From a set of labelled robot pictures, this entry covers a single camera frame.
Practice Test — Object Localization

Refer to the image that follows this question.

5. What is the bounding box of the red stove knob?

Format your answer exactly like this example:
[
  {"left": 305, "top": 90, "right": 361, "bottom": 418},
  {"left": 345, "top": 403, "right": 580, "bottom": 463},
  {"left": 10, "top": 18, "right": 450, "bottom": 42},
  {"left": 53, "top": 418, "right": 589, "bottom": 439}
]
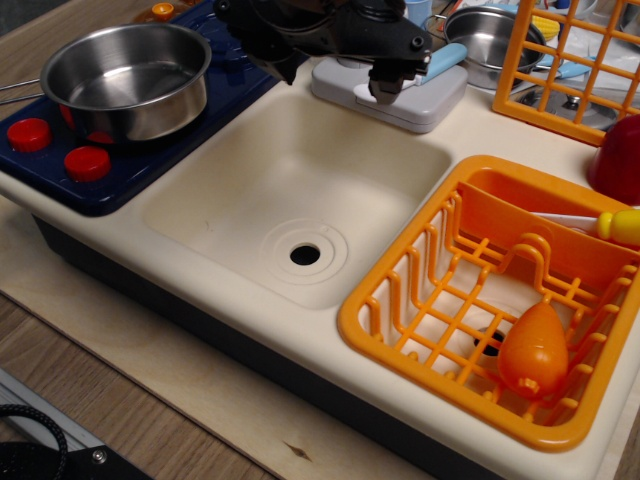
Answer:
[
  {"left": 7, "top": 118, "right": 53, "bottom": 153},
  {"left": 64, "top": 146, "right": 112, "bottom": 183}
]

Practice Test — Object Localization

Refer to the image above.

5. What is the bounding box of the light blue plastic spoon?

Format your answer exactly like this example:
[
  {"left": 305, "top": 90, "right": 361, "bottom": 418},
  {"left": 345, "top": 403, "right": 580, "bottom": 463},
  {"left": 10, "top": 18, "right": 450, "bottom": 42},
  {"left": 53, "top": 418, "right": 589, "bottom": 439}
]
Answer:
[{"left": 413, "top": 42, "right": 468, "bottom": 86}]

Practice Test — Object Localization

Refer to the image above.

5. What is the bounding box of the orange upright grid rack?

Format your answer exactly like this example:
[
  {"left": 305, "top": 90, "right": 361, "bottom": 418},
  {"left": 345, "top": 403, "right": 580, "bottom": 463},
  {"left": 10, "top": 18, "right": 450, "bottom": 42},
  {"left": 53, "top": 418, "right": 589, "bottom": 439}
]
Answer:
[{"left": 493, "top": 1, "right": 639, "bottom": 146}]

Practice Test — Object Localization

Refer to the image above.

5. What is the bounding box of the steel pot in background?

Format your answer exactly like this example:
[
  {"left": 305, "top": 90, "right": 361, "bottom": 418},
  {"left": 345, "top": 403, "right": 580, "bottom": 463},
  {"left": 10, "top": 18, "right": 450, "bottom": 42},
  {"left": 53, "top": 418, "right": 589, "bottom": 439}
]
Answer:
[{"left": 424, "top": 5, "right": 516, "bottom": 90}]

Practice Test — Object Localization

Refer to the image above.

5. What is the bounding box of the red plastic cup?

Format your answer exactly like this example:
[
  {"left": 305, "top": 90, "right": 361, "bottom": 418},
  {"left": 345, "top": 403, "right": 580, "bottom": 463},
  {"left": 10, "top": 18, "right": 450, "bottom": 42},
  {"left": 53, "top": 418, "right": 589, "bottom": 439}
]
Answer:
[{"left": 587, "top": 115, "right": 639, "bottom": 206}]

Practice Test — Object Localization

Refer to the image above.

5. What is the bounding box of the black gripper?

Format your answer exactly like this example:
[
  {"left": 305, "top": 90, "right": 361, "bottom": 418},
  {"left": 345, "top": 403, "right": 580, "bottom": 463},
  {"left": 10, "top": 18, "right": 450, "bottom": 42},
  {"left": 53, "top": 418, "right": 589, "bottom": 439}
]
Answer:
[{"left": 323, "top": 1, "right": 432, "bottom": 105}]

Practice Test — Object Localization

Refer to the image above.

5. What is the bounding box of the light wooden base board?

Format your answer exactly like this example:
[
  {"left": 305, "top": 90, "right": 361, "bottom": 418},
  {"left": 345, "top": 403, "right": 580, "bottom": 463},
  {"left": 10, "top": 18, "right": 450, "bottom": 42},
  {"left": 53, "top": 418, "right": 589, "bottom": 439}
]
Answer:
[{"left": 0, "top": 0, "right": 640, "bottom": 480}]

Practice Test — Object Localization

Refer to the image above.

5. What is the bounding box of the steel pan on stove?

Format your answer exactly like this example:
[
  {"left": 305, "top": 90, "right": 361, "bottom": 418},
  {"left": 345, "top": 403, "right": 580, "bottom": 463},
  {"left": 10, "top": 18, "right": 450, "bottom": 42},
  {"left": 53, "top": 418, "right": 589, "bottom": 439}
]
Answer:
[{"left": 0, "top": 21, "right": 213, "bottom": 145}]

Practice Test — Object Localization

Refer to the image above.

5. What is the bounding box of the black braided cable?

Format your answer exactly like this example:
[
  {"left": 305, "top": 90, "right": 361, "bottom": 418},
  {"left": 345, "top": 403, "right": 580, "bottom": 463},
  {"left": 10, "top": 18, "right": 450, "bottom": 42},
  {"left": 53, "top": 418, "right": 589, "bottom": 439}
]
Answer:
[{"left": 0, "top": 403, "right": 69, "bottom": 480}]

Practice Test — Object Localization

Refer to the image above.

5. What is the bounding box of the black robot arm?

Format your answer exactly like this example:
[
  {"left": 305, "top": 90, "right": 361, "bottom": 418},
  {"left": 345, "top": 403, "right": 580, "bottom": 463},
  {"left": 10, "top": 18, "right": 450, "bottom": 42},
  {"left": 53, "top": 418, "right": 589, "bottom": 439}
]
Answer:
[{"left": 213, "top": 1, "right": 432, "bottom": 105}]

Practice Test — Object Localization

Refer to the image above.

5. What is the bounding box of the orange plastic carrot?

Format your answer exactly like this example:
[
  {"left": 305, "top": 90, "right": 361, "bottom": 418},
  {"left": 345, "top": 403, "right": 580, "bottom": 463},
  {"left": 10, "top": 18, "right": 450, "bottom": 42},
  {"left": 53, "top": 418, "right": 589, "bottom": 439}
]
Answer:
[{"left": 497, "top": 302, "right": 569, "bottom": 399}]

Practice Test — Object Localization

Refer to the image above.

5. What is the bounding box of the yellow handled white utensil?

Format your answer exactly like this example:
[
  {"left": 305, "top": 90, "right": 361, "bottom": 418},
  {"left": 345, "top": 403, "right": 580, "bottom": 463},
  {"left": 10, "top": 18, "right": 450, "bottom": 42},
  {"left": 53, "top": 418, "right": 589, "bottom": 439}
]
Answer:
[{"left": 534, "top": 209, "right": 639, "bottom": 247}]

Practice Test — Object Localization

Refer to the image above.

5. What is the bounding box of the dark blue toy stove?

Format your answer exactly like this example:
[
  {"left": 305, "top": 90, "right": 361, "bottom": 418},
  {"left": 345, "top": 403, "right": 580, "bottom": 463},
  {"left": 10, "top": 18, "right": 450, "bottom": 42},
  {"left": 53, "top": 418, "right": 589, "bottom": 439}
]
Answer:
[{"left": 1, "top": 1, "right": 275, "bottom": 216}]

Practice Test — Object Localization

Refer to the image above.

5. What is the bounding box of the cream toy sink unit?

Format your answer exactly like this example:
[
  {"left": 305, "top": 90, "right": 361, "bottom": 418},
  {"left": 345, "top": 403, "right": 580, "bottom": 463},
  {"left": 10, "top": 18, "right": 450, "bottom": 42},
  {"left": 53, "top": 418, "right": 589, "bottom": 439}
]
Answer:
[{"left": 1, "top": 62, "right": 639, "bottom": 479}]

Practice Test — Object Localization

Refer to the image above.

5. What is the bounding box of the black bracket with screw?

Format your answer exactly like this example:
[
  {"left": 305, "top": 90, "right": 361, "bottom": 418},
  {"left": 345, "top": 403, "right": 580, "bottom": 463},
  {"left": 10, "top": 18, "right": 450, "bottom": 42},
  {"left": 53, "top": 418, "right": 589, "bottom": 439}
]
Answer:
[{"left": 1, "top": 442, "right": 150, "bottom": 479}]

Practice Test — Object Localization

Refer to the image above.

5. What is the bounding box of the red stove knob left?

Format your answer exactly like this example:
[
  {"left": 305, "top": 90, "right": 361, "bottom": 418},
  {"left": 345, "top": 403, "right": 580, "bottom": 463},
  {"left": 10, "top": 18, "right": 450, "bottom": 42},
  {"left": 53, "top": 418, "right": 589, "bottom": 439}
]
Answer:
[{"left": 7, "top": 118, "right": 53, "bottom": 153}]

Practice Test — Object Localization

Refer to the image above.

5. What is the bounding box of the grey toy faucet base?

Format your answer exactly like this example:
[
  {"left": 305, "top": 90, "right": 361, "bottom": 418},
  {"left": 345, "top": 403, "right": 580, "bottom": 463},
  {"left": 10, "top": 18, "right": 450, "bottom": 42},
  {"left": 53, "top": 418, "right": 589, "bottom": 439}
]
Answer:
[{"left": 311, "top": 59, "right": 467, "bottom": 134}]

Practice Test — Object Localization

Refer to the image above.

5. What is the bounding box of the orange dish drainer basket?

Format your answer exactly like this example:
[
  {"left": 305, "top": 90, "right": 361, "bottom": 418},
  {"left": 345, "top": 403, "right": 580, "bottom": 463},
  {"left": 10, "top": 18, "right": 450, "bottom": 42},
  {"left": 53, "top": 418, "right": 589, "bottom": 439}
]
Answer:
[{"left": 338, "top": 155, "right": 639, "bottom": 452}]

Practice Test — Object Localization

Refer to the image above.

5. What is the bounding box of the red stove knob right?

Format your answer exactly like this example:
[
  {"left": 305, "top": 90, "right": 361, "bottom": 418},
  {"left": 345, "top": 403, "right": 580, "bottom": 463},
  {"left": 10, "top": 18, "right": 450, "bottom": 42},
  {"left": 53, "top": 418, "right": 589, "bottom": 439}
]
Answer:
[{"left": 64, "top": 146, "right": 112, "bottom": 183}]

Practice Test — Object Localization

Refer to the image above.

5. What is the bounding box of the yellow toy corn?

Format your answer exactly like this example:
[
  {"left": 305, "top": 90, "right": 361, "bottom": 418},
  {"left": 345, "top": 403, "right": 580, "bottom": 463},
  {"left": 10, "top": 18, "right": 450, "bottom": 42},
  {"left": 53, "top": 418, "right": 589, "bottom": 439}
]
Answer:
[{"left": 531, "top": 16, "right": 561, "bottom": 42}]

